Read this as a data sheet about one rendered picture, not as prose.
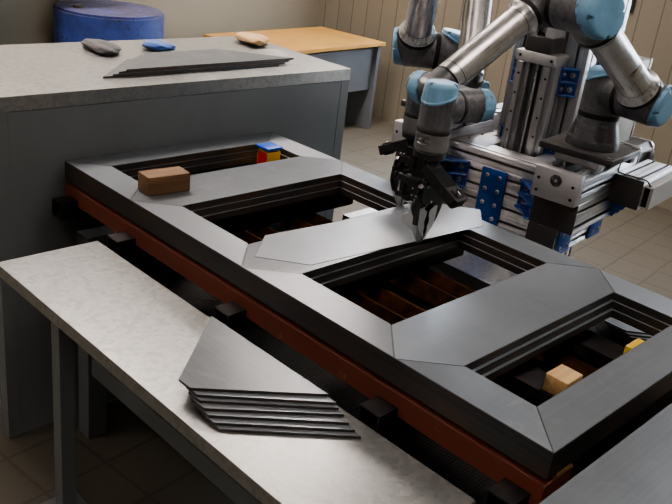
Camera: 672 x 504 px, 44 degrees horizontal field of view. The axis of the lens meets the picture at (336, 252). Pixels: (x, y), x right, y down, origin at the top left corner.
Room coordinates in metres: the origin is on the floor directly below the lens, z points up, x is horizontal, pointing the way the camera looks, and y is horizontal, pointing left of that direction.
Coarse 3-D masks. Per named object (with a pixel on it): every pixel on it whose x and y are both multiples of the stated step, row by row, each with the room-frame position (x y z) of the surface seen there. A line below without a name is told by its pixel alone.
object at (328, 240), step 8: (304, 232) 1.84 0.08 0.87; (312, 232) 1.84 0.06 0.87; (320, 232) 1.85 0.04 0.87; (328, 232) 1.86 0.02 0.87; (312, 240) 1.79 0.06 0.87; (320, 240) 1.80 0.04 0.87; (328, 240) 1.81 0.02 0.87; (336, 240) 1.81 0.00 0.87; (344, 240) 1.82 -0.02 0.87; (328, 248) 1.76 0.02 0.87; (336, 248) 1.77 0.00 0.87; (344, 248) 1.77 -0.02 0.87; (352, 248) 1.78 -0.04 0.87; (344, 256) 1.73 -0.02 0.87
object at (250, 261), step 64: (256, 192) 2.09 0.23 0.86; (320, 192) 2.24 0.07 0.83; (192, 256) 1.72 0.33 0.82; (384, 256) 1.80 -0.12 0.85; (512, 256) 1.90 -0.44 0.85; (320, 320) 1.43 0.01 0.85; (576, 320) 1.59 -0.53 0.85; (640, 320) 1.66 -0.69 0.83; (512, 448) 1.12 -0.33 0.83; (576, 448) 1.13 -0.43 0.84
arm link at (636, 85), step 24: (552, 0) 2.04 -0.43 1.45; (576, 0) 1.99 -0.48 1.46; (600, 0) 1.97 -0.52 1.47; (552, 24) 2.06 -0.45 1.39; (576, 24) 1.99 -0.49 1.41; (600, 24) 1.97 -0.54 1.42; (600, 48) 2.06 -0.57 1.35; (624, 48) 2.08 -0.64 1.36; (624, 72) 2.11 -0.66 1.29; (648, 72) 2.19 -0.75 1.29; (624, 96) 2.19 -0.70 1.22; (648, 96) 2.17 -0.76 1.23; (648, 120) 2.19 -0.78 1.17
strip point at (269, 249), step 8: (264, 240) 1.76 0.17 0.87; (272, 240) 1.77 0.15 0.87; (264, 248) 1.71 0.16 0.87; (272, 248) 1.72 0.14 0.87; (280, 248) 1.73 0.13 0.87; (256, 256) 1.67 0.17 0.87; (264, 256) 1.67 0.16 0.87; (272, 256) 1.68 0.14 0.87; (280, 256) 1.68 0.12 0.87; (288, 256) 1.69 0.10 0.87; (296, 256) 1.69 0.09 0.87
